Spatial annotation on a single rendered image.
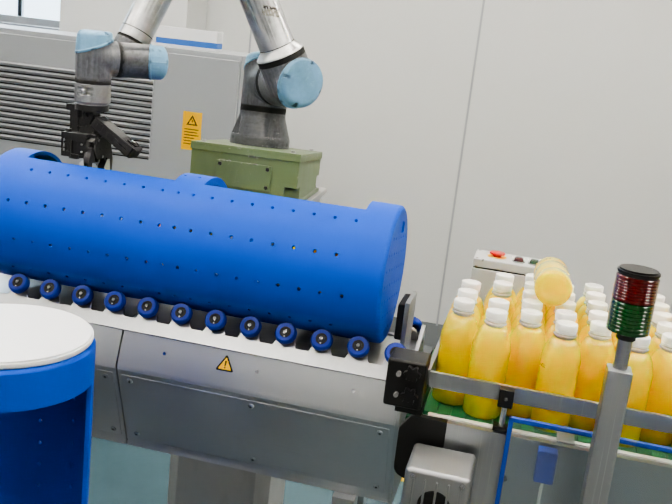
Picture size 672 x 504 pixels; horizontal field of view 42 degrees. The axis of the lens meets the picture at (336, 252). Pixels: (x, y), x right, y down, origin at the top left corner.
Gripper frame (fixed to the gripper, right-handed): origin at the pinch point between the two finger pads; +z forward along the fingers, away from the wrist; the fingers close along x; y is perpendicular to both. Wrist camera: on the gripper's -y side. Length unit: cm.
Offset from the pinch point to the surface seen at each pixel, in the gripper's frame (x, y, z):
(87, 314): 12.9, -5.5, 22.4
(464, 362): 17, -85, 16
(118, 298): 12.1, -12.0, 17.9
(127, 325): 13.4, -14.9, 22.9
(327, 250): 14, -56, 0
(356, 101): -269, 2, -6
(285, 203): 7.9, -44.9, -6.5
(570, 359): 20, -103, 11
